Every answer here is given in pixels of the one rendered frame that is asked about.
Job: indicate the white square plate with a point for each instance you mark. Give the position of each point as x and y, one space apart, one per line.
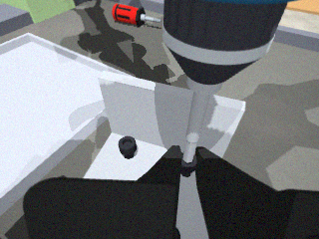
156 115

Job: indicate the black socket-head screw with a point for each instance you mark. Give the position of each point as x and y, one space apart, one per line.
188 168
177 234
127 146

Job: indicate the blue electric screwdriver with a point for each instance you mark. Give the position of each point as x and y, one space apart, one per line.
213 40

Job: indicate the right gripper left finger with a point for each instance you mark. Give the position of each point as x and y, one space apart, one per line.
89 208

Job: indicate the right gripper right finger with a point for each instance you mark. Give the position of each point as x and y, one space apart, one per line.
234 206

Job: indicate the white shallow tray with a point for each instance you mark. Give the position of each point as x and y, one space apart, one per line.
50 101

